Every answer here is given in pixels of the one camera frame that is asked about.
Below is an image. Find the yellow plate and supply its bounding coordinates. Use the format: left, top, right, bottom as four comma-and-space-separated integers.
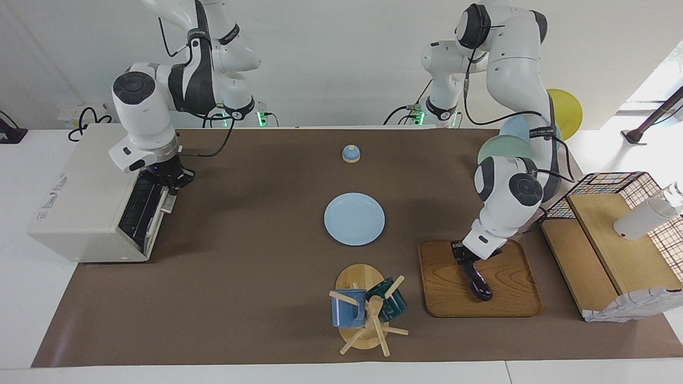
547, 89, 584, 140

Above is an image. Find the toaster oven glass door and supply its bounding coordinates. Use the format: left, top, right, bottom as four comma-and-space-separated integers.
136, 181, 177, 255

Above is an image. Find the pale green plate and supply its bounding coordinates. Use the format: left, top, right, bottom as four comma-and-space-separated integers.
477, 134, 534, 166

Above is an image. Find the white bottle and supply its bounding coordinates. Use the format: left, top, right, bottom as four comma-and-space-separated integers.
613, 182, 683, 241

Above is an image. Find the oven wire rack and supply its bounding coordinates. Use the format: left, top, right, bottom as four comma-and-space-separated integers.
118, 176, 163, 251

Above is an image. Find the wooden serving tray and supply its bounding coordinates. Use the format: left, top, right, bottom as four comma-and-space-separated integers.
418, 239, 543, 318

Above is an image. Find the black clamp mount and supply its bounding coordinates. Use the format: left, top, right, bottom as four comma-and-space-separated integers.
0, 110, 28, 145

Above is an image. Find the black stand pole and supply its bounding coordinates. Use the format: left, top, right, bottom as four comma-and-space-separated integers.
622, 85, 683, 146

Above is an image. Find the black base cable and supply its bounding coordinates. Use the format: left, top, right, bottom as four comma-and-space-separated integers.
384, 80, 433, 126
202, 104, 235, 129

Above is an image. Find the dark purple eggplant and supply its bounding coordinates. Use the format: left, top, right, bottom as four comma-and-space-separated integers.
463, 260, 493, 302

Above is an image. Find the dark green mug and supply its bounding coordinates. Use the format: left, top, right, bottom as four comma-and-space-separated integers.
366, 277, 408, 323

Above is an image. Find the black coiled cable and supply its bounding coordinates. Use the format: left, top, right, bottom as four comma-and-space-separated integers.
68, 107, 115, 142

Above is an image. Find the light blue plate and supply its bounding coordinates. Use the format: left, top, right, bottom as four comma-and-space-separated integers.
324, 193, 386, 246
499, 116, 531, 140

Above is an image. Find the blue mug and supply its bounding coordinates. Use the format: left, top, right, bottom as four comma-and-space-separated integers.
331, 289, 368, 328

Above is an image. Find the marble pattern sheet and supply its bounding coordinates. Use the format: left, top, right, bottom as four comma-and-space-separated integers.
583, 287, 683, 323

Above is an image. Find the brown table mat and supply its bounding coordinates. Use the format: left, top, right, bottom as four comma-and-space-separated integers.
31, 128, 683, 369

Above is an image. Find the black wire basket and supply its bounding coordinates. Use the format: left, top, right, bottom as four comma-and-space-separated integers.
538, 171, 683, 267

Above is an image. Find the wooden mug tree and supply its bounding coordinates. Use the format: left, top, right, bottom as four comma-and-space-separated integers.
329, 263, 409, 357

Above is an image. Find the white toaster oven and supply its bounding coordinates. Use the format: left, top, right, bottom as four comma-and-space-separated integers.
27, 124, 185, 263

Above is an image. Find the wooden shelf box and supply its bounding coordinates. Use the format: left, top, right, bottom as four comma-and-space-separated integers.
539, 193, 683, 321

